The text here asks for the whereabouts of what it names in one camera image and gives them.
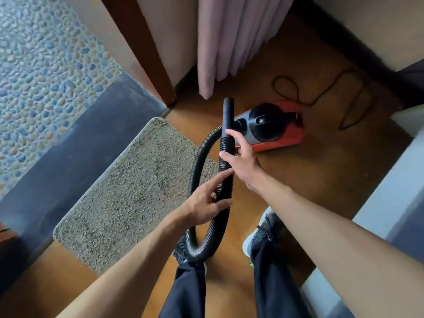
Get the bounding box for person's right hand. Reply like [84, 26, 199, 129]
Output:
[219, 129, 267, 193]

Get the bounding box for person's left hand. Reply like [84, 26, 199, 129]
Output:
[180, 168, 234, 227]

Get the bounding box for black ribbed vacuum hose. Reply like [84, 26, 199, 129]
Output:
[185, 97, 237, 263]

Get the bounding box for person's left forearm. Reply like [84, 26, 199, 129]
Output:
[56, 208, 193, 318]

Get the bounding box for person's right forearm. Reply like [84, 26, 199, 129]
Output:
[254, 175, 424, 318]

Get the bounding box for white and black right shoe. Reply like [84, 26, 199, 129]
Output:
[242, 206, 286, 259]

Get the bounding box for red and black vacuum cleaner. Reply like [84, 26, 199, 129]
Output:
[232, 100, 305, 153]

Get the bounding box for black left shoe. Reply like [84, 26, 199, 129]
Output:
[172, 235, 208, 276]

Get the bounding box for beige shaggy door mat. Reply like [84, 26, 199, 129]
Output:
[53, 117, 222, 274]

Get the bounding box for dark trousers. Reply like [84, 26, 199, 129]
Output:
[158, 225, 310, 318]

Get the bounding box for pink pleated curtain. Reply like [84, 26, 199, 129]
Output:
[197, 0, 297, 100]

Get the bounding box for dark stone threshold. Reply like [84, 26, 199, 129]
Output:
[0, 72, 168, 297]

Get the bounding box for black baseboard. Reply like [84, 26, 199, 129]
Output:
[291, 0, 409, 108]

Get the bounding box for black power cord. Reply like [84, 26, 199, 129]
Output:
[272, 67, 377, 131]

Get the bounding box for brown wooden door frame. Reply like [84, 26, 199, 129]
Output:
[99, 0, 177, 108]

